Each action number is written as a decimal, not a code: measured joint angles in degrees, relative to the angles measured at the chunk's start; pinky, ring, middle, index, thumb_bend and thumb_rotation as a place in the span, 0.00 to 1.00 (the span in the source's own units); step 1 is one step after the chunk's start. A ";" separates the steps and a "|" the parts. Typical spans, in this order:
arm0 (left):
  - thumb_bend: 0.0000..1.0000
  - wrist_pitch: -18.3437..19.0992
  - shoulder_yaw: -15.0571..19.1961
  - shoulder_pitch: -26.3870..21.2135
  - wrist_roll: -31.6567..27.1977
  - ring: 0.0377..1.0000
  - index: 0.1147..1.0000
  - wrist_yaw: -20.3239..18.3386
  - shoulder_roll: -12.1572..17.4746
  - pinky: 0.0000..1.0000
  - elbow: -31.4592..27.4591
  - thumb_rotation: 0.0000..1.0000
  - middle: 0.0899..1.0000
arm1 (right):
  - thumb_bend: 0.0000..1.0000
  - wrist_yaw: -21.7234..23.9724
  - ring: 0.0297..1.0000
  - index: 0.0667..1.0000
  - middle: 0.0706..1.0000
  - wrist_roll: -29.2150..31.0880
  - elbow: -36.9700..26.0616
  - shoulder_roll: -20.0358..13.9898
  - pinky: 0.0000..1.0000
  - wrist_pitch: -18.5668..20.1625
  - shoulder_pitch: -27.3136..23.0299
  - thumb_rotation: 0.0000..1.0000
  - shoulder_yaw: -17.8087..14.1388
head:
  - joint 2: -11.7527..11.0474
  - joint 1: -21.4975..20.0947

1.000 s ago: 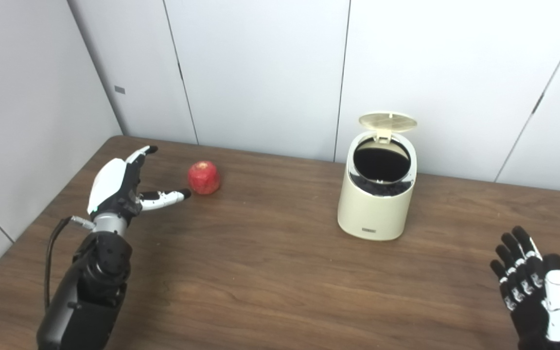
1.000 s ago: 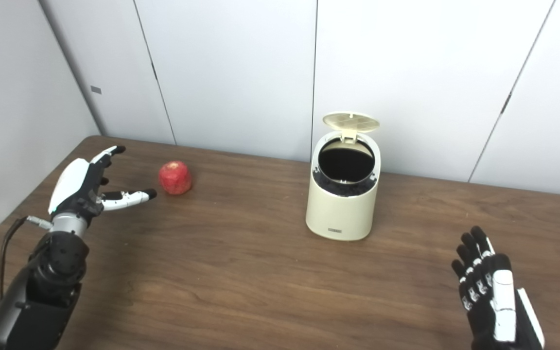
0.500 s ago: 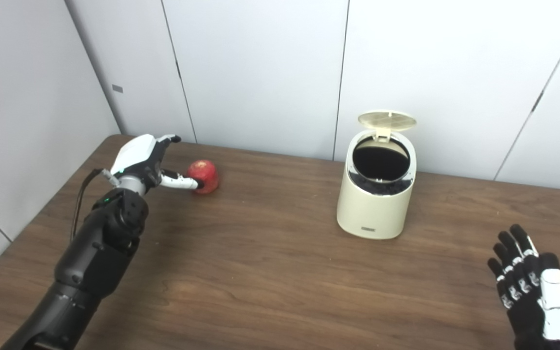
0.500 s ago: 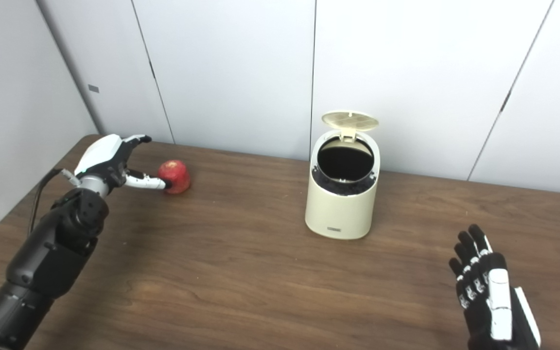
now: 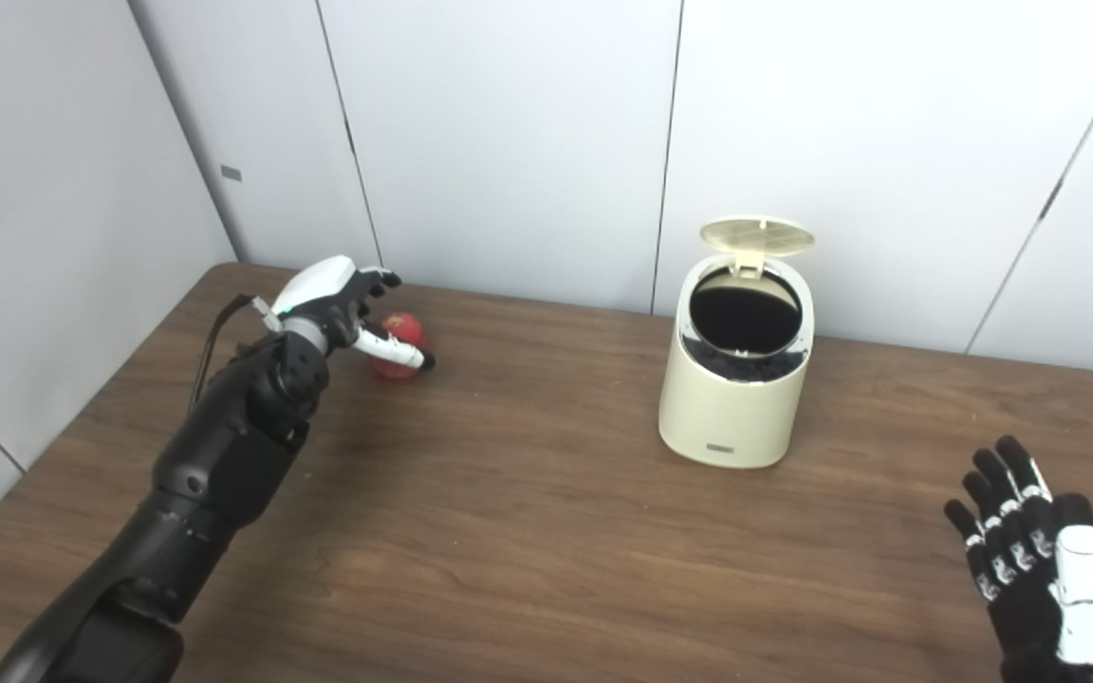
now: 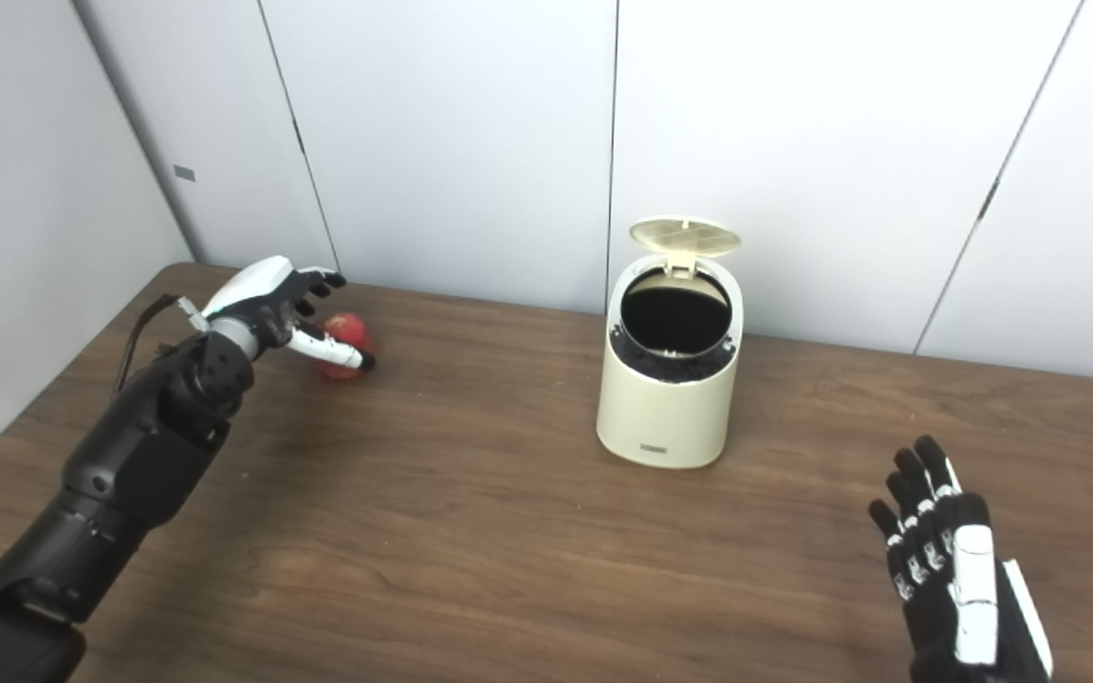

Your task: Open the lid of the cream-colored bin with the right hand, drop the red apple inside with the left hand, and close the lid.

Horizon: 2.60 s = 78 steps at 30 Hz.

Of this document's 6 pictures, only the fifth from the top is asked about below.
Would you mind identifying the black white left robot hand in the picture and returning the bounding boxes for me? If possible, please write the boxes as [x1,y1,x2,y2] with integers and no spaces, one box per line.
[267,254,436,373]

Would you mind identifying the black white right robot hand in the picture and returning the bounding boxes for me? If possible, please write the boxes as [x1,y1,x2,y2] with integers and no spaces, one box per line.
[943,435,1093,683]

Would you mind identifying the red apple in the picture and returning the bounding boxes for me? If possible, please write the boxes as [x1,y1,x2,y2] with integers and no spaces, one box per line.
[371,312,429,380]

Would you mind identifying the cream round bin lid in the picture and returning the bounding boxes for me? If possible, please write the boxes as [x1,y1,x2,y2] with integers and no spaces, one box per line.
[699,216,816,276]

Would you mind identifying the cream-colored bin body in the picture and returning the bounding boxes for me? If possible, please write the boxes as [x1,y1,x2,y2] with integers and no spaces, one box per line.
[658,251,815,470]

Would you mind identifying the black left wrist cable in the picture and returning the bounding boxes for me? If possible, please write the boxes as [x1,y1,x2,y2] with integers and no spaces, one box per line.
[188,294,268,409]

